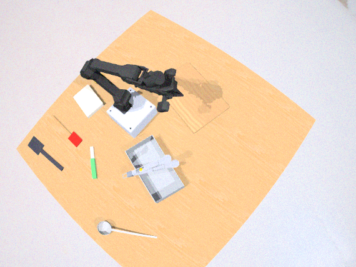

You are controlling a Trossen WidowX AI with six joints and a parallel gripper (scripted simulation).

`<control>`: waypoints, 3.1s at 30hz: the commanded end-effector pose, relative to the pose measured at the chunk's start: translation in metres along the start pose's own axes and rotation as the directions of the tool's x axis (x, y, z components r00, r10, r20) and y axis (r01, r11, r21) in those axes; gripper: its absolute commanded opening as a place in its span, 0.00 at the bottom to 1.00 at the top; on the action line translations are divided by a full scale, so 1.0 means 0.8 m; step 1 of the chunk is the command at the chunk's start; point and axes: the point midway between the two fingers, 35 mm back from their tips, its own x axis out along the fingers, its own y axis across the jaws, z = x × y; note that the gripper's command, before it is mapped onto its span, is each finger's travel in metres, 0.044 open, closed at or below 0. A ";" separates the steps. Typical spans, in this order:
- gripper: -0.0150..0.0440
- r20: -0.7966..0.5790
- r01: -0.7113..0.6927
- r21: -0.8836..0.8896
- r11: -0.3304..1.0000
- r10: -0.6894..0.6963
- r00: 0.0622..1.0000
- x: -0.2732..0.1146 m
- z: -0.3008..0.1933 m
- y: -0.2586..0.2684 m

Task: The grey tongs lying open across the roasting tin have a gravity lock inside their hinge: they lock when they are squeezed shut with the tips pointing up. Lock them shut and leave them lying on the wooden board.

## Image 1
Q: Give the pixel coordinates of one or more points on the light wooden board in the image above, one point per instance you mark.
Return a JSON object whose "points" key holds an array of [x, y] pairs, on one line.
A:
{"points": [[201, 103]]}

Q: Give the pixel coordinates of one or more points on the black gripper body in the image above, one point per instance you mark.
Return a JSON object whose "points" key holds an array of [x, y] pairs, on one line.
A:
{"points": [[163, 106]]}

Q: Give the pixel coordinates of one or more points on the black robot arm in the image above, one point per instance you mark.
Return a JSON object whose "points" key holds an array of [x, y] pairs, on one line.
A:
{"points": [[129, 73]]}

